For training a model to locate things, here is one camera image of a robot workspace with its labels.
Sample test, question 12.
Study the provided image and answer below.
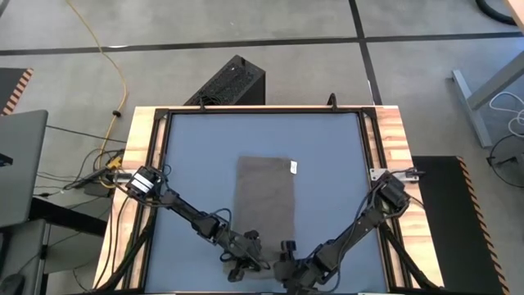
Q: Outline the yellow floor cable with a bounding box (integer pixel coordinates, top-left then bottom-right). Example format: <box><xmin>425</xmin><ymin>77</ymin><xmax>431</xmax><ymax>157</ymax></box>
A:
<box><xmin>65</xmin><ymin>0</ymin><xmax>130</xmax><ymax>169</ymax></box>

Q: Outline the wooden table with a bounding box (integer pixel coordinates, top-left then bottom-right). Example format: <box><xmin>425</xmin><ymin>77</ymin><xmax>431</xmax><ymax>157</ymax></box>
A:
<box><xmin>93</xmin><ymin>104</ymin><xmax>446</xmax><ymax>295</ymax></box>

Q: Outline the black hazard-striped floor mat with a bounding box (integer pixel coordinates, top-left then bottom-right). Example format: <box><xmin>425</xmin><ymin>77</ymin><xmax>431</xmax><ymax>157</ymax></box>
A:
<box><xmin>412</xmin><ymin>154</ymin><xmax>512</xmax><ymax>295</ymax></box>
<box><xmin>0</xmin><ymin>67</ymin><xmax>34</xmax><ymax>117</ymax></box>

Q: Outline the light wooden desk edge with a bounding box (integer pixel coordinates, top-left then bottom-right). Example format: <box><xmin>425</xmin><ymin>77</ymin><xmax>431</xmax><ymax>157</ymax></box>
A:
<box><xmin>504</xmin><ymin>0</ymin><xmax>524</xmax><ymax>33</ymax></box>

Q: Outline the grey-beige towel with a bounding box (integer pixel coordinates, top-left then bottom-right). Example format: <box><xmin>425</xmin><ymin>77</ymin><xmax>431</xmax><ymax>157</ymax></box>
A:
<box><xmin>222</xmin><ymin>155</ymin><xmax>299</xmax><ymax>283</ymax></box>

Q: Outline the black aluminium table frame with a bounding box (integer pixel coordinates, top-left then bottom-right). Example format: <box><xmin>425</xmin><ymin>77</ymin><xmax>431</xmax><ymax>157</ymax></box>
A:
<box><xmin>122</xmin><ymin>105</ymin><xmax>406</xmax><ymax>295</ymax></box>

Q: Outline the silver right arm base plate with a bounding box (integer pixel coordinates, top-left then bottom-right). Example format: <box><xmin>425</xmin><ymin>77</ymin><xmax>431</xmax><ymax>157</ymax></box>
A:
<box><xmin>369</xmin><ymin>166</ymin><xmax>419</xmax><ymax>182</ymax></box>

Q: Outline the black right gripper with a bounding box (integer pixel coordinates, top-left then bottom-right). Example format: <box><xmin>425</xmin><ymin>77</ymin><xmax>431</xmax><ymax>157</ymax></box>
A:
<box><xmin>273</xmin><ymin>240</ymin><xmax>324</xmax><ymax>295</ymax></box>

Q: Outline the grey laptop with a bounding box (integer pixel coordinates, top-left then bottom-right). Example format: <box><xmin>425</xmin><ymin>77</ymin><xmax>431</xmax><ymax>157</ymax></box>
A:
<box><xmin>0</xmin><ymin>109</ymin><xmax>49</xmax><ymax>229</ymax></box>

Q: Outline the blue-grey table mat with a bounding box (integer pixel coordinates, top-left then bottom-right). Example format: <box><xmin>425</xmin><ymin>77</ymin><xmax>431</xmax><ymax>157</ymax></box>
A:
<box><xmin>143</xmin><ymin>112</ymin><xmax>390</xmax><ymax>294</ymax></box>

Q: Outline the grey metal desk leg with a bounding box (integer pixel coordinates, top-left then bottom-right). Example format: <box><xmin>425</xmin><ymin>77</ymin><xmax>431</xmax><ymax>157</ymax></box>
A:
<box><xmin>451</xmin><ymin>48</ymin><xmax>524</xmax><ymax>148</ymax></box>

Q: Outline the black floor cable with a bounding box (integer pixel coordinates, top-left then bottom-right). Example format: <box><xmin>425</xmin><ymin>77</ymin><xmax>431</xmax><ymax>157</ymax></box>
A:
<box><xmin>486</xmin><ymin>134</ymin><xmax>524</xmax><ymax>200</ymax></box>

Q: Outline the thick black hose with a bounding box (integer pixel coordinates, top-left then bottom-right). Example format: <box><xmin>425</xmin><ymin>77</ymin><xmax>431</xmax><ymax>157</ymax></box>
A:
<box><xmin>474</xmin><ymin>0</ymin><xmax>519</xmax><ymax>27</ymax></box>

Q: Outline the black computer mouse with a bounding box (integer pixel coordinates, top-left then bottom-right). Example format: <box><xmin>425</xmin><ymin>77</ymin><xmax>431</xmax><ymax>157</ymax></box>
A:
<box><xmin>0</xmin><ymin>272</ymin><xmax>25</xmax><ymax>295</ymax></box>

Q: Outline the white cable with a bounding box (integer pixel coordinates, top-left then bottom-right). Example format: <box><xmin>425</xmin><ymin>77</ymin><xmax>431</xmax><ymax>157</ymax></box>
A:
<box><xmin>489</xmin><ymin>90</ymin><xmax>524</xmax><ymax>138</ymax></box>

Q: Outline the black perforated computer tower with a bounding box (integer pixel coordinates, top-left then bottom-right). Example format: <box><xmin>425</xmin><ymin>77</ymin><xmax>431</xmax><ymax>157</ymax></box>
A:
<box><xmin>183</xmin><ymin>54</ymin><xmax>267</xmax><ymax>107</ymax></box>

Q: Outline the black cable bundle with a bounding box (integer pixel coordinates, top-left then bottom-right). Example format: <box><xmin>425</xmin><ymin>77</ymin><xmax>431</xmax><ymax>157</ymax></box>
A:
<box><xmin>34</xmin><ymin>147</ymin><xmax>128</xmax><ymax>200</ymax></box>

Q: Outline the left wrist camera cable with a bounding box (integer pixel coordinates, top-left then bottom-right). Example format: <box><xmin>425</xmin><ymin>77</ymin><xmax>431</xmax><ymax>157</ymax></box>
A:
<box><xmin>206</xmin><ymin>206</ymin><xmax>235</xmax><ymax>264</ymax></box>

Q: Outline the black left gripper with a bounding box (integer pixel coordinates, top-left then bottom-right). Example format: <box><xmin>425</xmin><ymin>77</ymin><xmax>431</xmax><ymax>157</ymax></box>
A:
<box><xmin>224</xmin><ymin>229</ymin><xmax>267</xmax><ymax>283</ymax></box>

